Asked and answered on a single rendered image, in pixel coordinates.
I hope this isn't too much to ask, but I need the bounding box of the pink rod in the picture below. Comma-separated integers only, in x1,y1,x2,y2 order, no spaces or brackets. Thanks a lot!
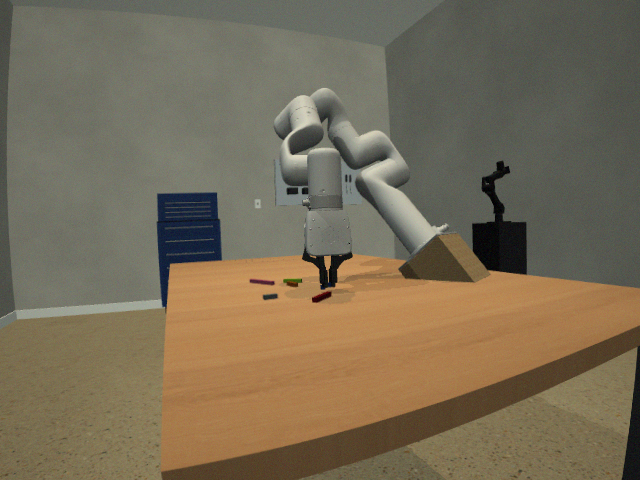
249,279,275,285

